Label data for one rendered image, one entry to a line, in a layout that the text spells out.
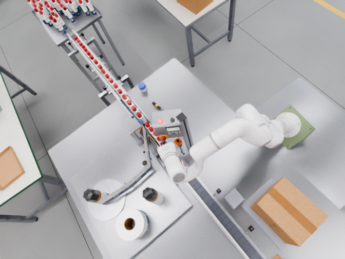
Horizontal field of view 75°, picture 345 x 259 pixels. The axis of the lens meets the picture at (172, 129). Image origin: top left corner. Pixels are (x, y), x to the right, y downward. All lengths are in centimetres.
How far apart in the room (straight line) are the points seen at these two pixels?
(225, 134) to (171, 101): 113
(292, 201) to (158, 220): 89
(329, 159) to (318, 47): 202
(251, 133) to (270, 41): 266
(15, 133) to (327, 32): 400
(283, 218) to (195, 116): 101
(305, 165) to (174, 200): 100
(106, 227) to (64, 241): 126
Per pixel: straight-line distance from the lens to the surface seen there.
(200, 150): 105
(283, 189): 154
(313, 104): 216
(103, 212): 188
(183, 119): 121
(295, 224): 154
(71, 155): 221
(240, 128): 101
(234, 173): 180
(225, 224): 171
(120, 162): 191
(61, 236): 310
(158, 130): 130
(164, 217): 174
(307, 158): 196
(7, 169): 261
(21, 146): 262
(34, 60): 457
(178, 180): 112
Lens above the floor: 259
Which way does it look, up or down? 65 degrees down
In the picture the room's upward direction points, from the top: 23 degrees counter-clockwise
